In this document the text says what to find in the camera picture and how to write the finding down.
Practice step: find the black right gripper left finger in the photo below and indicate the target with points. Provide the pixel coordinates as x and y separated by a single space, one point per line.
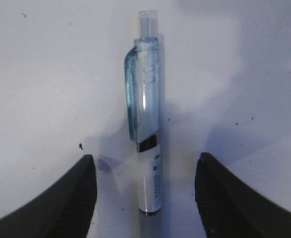
64 210

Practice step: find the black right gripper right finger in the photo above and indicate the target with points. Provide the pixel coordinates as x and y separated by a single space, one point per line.
229 208

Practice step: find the blue clear ballpoint pen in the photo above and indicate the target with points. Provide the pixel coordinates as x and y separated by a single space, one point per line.
141 67

